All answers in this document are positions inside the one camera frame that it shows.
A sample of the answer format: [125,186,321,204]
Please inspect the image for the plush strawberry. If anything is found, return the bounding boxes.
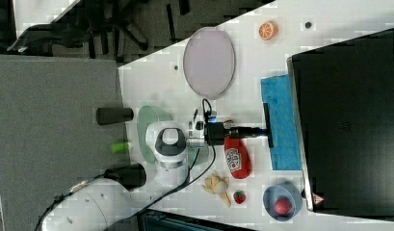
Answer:
[233,191,247,204]

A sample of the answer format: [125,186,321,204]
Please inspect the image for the black cylinder post upper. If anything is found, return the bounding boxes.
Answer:
[95,108,134,125]

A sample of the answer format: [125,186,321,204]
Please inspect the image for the black cylinder post lower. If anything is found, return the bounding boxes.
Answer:
[104,163,146,191]

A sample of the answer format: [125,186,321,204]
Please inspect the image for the black office chair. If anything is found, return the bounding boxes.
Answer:
[6,0,193,62]

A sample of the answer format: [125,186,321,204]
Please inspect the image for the lilac round plate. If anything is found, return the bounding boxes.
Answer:
[183,27,236,99]

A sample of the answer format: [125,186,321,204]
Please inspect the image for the black cylinder post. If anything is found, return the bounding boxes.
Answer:
[104,163,146,191]
[95,108,134,125]

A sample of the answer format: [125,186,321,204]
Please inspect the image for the grey partition panel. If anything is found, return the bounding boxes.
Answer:
[0,55,126,231]

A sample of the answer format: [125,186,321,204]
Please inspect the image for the orange slice toy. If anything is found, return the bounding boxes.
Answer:
[259,21,278,40]

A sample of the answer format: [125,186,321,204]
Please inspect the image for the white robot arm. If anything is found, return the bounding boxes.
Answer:
[34,120,272,231]

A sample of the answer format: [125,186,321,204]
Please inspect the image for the blue bowl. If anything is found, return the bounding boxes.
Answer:
[262,182,302,221]

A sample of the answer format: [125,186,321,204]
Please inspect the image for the green marker cap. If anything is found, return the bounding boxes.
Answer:
[111,142,130,154]

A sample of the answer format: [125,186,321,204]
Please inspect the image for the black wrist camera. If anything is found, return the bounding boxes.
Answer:
[193,108,217,131]

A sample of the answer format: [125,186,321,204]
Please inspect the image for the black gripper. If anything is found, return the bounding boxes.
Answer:
[205,120,267,145]

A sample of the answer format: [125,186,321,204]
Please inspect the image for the red ketchup bottle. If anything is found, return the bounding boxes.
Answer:
[224,136,251,179]

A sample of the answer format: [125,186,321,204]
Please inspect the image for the red plush ball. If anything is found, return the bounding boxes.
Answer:
[274,197,293,216]

